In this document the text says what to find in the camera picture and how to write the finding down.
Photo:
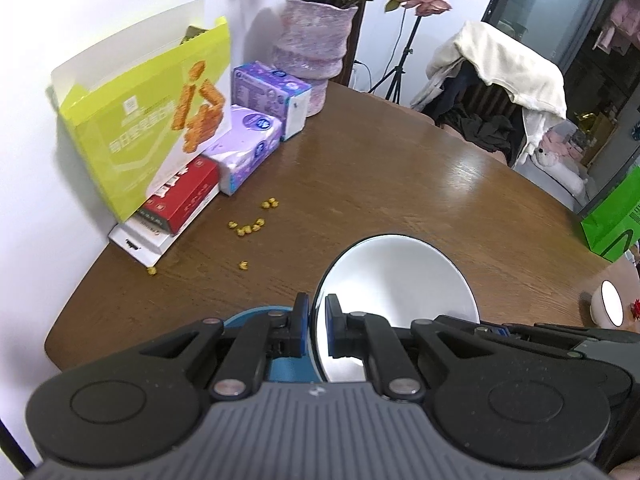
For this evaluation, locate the dark garment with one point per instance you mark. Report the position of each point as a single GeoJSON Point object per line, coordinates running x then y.
{"type": "Point", "coordinates": [475, 125]}

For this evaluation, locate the chair with white cloth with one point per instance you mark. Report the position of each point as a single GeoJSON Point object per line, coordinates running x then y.
{"type": "Point", "coordinates": [505, 60]}

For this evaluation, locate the purple tissue pack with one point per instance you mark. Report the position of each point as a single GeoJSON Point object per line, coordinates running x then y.
{"type": "Point", "coordinates": [245, 150]}

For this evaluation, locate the scattered yellow popcorn pieces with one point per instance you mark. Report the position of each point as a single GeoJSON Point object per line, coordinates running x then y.
{"type": "Point", "coordinates": [250, 225]}

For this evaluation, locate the purple tissue box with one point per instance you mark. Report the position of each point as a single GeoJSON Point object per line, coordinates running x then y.
{"type": "Point", "coordinates": [265, 95]}

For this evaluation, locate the small red flower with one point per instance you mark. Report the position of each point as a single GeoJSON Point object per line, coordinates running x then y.
{"type": "Point", "coordinates": [636, 308]}

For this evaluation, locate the white flat box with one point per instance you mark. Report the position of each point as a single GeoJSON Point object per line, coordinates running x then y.
{"type": "Point", "coordinates": [142, 245]}

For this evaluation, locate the blue bowl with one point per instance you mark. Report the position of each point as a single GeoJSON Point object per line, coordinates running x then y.
{"type": "Point", "coordinates": [287, 370]}

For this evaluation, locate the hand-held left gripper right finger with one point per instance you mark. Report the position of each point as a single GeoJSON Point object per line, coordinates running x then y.
{"type": "Point", "coordinates": [331, 327]}

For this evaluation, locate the pink textured vase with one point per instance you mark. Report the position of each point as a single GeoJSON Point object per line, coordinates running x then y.
{"type": "Point", "coordinates": [310, 45]}

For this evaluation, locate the white stuffed toy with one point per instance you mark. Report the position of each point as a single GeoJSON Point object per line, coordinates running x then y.
{"type": "Point", "coordinates": [555, 167]}

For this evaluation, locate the green paper shopping bag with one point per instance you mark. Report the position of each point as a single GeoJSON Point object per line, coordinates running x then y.
{"type": "Point", "coordinates": [617, 220]}

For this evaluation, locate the glass sliding door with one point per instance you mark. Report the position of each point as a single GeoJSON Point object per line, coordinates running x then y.
{"type": "Point", "coordinates": [550, 10]}

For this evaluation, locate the red carton box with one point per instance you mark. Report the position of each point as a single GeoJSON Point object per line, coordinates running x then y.
{"type": "Point", "coordinates": [185, 195]}

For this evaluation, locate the wooden chair with clothes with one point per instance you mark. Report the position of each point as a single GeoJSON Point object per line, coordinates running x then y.
{"type": "Point", "coordinates": [492, 97]}

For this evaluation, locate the hanging pink clothes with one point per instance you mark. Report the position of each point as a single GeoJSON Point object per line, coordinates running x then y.
{"type": "Point", "coordinates": [620, 25]}

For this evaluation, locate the black light stand tripod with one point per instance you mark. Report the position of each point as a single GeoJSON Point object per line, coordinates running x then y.
{"type": "Point", "coordinates": [405, 55]}

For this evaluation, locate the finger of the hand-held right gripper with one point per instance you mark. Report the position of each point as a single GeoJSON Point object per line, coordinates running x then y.
{"type": "Point", "coordinates": [487, 331]}

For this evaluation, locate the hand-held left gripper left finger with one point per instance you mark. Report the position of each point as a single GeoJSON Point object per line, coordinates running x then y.
{"type": "Point", "coordinates": [300, 327]}

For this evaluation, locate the pink bedding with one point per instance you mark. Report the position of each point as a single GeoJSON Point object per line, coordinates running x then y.
{"type": "Point", "coordinates": [557, 137]}

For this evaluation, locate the white bowl with black rim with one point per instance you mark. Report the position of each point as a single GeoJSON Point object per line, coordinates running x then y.
{"type": "Point", "coordinates": [400, 280]}
{"type": "Point", "coordinates": [610, 302]}

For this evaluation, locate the yellow-green snack box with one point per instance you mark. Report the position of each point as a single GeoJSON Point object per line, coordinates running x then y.
{"type": "Point", "coordinates": [130, 130]}

